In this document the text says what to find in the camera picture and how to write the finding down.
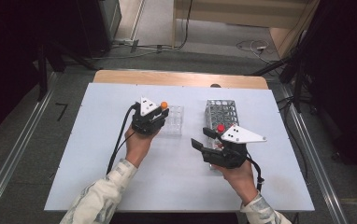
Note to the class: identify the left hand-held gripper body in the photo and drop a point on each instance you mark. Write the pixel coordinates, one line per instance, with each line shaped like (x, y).
(147, 107)

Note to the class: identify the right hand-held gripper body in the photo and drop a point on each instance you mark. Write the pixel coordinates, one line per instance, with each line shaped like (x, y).
(242, 135)

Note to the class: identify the orange cap test tube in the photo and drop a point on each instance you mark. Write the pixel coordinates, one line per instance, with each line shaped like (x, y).
(164, 104)

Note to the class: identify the clear acrylic tube rack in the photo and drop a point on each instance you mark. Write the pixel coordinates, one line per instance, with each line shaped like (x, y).
(175, 123)

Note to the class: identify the clear rack with tubes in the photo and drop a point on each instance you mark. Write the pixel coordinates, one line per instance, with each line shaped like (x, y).
(221, 112)

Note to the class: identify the person's left hand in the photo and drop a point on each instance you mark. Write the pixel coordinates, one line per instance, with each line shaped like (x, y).
(137, 149)

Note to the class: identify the person's right hand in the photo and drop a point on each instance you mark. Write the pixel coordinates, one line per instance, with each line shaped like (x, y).
(239, 180)

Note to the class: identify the wooden table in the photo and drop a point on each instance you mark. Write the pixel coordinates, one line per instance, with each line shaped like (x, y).
(167, 77)

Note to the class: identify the white table board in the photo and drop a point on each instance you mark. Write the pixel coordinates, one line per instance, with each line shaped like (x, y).
(173, 186)

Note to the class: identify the black metal stand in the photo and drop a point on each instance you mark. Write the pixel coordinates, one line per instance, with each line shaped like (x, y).
(298, 81)
(42, 74)

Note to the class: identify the grey cabinet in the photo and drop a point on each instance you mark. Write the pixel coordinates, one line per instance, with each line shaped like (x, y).
(109, 18)

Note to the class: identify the black curtain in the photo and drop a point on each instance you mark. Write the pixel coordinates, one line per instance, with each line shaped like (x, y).
(348, 77)
(5, 62)

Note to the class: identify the beige wooden furniture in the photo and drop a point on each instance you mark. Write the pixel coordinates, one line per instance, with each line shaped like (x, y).
(229, 12)

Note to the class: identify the metal floor rail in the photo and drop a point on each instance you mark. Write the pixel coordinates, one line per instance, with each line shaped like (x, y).
(17, 149)
(320, 174)

